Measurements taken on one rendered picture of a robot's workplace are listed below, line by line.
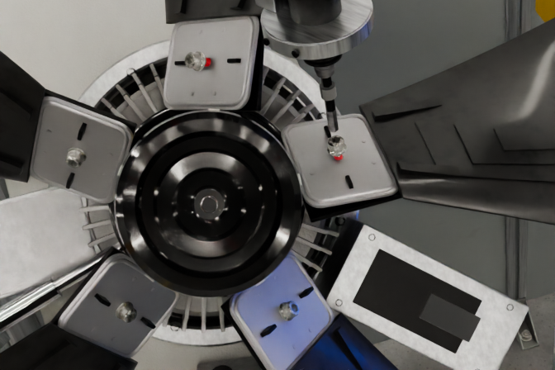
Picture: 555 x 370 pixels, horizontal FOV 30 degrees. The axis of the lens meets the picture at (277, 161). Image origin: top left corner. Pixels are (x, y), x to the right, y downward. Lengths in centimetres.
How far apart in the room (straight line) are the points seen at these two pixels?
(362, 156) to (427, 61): 90
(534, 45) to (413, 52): 80
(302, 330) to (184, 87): 19
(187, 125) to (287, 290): 16
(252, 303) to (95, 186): 14
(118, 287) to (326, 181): 16
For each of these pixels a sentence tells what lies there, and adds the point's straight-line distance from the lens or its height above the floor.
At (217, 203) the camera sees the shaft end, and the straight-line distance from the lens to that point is 65.
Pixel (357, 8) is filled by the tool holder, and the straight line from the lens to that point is 64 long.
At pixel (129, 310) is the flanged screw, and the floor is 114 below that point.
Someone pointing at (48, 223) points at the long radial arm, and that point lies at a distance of 83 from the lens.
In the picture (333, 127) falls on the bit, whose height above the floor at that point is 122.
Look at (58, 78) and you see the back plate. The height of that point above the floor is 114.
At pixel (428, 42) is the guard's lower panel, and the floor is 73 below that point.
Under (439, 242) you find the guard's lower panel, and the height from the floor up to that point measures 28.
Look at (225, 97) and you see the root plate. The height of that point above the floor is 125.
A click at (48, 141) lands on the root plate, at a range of 72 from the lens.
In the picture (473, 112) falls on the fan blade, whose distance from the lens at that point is 75.
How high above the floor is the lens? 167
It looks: 41 degrees down
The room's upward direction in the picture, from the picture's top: 11 degrees counter-clockwise
